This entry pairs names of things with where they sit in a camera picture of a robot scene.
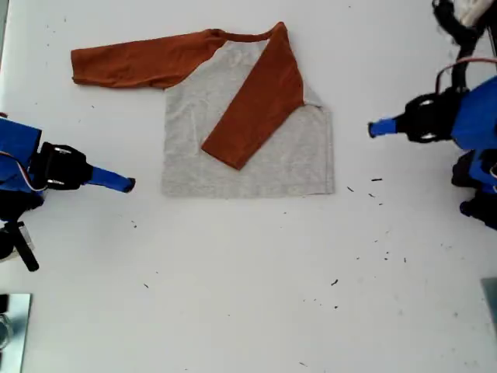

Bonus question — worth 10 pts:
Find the grey t-shirt with brown sleeves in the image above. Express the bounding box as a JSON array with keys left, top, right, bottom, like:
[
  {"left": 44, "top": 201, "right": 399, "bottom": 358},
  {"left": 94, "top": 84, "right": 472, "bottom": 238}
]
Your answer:
[{"left": 70, "top": 21, "right": 336, "bottom": 198}]

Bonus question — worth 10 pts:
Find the black camera box with label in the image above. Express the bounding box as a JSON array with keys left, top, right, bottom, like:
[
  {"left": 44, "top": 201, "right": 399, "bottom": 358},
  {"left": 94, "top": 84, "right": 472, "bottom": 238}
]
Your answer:
[
  {"left": 432, "top": 0, "right": 487, "bottom": 44},
  {"left": 0, "top": 221, "right": 35, "bottom": 262}
]

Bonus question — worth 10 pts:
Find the steel post plate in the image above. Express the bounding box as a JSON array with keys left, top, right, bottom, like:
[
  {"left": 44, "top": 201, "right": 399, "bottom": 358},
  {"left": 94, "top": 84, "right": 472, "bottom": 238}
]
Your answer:
[{"left": 0, "top": 293, "right": 33, "bottom": 373}]

